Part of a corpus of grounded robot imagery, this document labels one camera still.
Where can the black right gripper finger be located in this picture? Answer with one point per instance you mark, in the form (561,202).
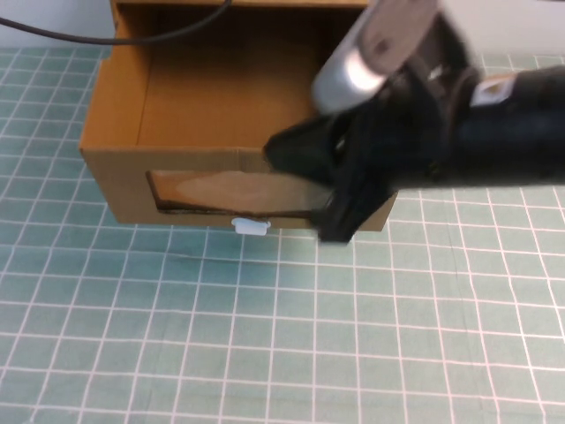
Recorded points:
(304,150)
(348,216)

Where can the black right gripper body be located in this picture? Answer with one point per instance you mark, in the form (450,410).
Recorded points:
(397,141)

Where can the cardboard drawer with window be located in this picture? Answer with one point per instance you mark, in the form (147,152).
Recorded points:
(198,88)

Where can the green white-grid tablecloth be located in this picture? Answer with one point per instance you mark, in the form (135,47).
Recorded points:
(265,331)

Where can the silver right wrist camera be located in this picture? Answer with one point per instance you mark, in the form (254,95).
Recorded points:
(353,75)

